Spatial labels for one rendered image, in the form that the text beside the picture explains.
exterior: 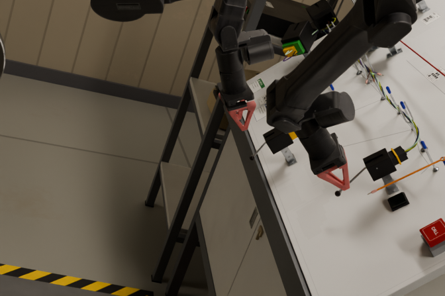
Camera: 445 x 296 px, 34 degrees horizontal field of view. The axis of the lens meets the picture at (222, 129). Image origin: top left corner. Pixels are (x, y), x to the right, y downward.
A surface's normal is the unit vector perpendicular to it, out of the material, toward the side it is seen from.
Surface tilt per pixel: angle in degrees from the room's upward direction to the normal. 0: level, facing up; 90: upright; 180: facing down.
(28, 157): 0
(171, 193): 0
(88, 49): 90
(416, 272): 49
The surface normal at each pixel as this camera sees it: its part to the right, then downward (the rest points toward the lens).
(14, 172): 0.33, -0.87
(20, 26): 0.24, 0.47
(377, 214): -0.49, -0.75
